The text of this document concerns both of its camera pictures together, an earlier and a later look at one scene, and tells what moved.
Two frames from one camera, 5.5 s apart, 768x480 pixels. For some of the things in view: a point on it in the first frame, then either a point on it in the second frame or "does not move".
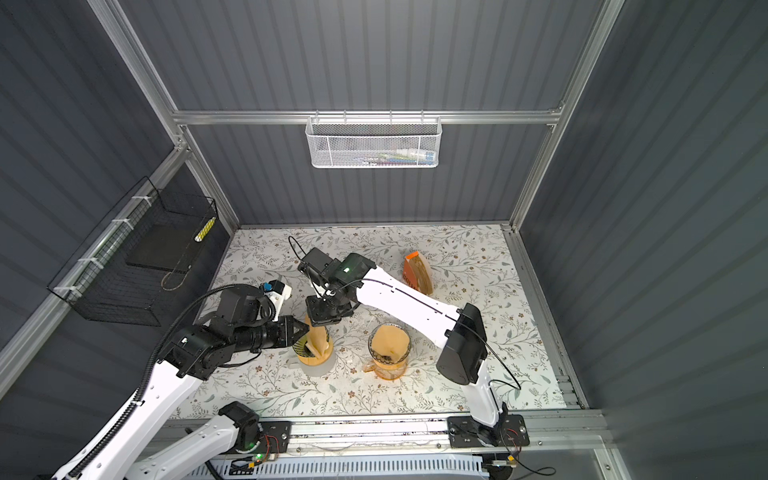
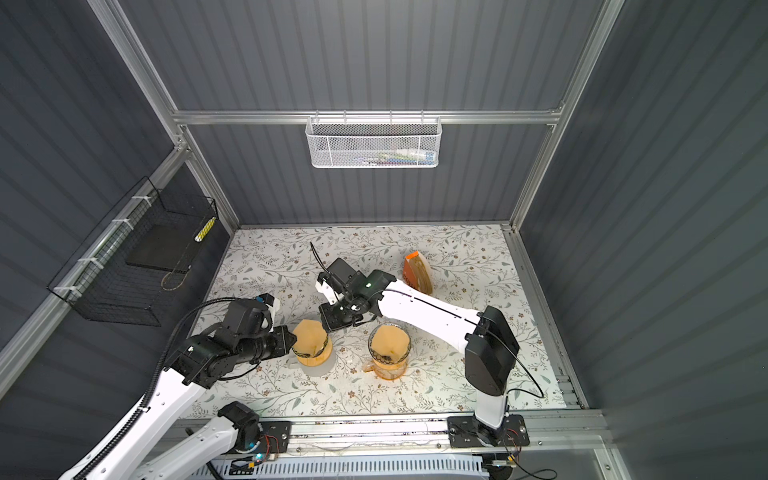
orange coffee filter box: x=407 y=273 does not move
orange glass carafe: x=389 y=372 does not move
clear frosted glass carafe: x=314 y=371 does not move
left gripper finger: x=290 y=328 → x=286 y=335
